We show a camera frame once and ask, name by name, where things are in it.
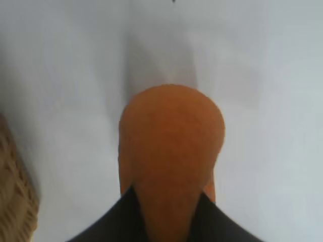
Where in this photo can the tan woven wicker basket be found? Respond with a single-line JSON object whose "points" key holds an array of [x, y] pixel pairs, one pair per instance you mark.
{"points": [[15, 191]]}

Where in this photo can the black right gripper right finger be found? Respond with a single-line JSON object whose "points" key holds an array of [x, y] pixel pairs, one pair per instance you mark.
{"points": [[214, 227]]}

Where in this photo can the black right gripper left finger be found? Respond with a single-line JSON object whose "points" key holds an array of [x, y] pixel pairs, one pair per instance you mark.
{"points": [[118, 224]]}

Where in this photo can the orange knobbed citrus fruit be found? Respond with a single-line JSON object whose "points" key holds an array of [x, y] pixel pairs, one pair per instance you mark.
{"points": [[171, 141]]}

